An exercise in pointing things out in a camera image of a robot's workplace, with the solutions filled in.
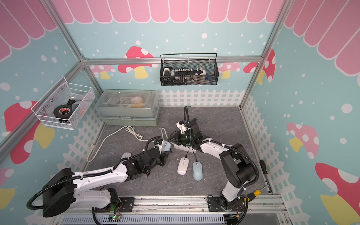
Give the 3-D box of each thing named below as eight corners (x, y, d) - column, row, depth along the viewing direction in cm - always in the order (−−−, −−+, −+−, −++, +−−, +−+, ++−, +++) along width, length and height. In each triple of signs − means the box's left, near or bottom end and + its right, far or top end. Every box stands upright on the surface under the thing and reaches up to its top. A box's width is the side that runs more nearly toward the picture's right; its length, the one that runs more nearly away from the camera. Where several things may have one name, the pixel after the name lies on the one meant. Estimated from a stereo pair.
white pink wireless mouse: (176, 174, 87) (176, 173, 85) (180, 157, 93) (180, 156, 92) (186, 176, 86) (186, 174, 84) (189, 159, 93) (189, 157, 91)
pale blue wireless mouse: (193, 180, 84) (193, 179, 82) (192, 163, 91) (192, 161, 89) (203, 180, 84) (203, 179, 82) (201, 163, 91) (202, 161, 89)
